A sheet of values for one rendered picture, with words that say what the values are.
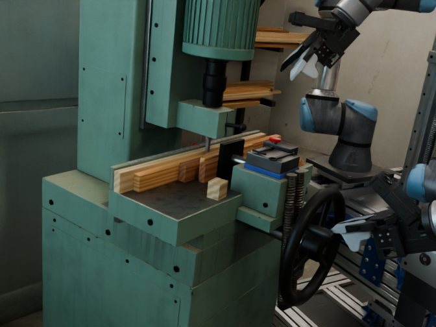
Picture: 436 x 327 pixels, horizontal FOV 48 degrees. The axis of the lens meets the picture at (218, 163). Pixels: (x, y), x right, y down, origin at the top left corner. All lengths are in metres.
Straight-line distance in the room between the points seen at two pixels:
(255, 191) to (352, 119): 0.67
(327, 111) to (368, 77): 2.96
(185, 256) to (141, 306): 0.23
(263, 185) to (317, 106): 0.63
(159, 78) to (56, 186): 0.42
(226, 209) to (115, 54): 0.50
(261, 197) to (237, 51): 0.34
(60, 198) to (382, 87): 3.59
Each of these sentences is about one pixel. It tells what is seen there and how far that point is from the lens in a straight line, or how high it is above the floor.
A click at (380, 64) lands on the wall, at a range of 4.59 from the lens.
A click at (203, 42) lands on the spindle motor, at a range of 1.15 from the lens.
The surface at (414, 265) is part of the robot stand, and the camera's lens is 1.44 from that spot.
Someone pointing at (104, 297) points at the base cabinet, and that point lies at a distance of 1.38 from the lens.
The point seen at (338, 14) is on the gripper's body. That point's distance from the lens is 1.24.
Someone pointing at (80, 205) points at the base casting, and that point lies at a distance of 1.34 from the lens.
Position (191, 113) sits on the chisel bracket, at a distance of 1.24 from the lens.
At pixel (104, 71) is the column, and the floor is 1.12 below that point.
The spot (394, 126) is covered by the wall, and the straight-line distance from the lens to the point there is 4.55.
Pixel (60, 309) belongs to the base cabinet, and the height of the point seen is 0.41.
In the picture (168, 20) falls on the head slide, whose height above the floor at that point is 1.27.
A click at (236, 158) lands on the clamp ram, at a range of 1.22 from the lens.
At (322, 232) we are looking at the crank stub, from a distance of 1.04.
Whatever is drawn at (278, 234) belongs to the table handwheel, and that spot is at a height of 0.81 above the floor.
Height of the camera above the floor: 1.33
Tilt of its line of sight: 18 degrees down
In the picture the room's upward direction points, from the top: 7 degrees clockwise
